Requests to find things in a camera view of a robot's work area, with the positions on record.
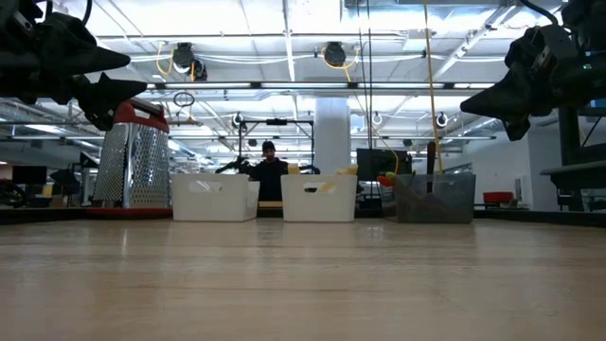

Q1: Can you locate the grey translucent plastic bin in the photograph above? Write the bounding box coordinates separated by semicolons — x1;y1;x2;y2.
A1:
394;171;477;224

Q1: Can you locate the black aluminium table frame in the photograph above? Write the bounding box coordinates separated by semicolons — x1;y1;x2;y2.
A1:
0;206;606;227

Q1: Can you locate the grey desk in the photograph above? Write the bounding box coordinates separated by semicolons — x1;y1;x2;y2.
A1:
539;158;606;212

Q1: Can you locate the ceiling cable reel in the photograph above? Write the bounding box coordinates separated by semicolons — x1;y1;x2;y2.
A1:
170;42;209;81
323;40;348;68

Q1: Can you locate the dark wooden spoon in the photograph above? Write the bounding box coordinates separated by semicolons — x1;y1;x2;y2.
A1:
426;140;437;194

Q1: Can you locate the red-handled steel box grater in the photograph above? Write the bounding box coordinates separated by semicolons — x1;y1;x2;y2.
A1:
84;97;174;219

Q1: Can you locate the red seat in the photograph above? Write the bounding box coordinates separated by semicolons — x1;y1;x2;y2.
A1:
482;189;515;206

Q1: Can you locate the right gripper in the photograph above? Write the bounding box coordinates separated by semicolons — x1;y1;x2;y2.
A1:
459;23;606;142

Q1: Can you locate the white plastic bin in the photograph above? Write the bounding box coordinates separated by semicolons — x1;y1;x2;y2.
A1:
170;171;261;223
279;172;359;224

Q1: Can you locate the dark background monitor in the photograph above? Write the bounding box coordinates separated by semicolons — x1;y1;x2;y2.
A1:
355;147;414;183

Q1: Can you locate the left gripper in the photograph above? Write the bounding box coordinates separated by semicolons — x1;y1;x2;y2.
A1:
0;0;149;133

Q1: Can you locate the person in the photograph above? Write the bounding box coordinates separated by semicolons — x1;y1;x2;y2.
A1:
248;139;293;202

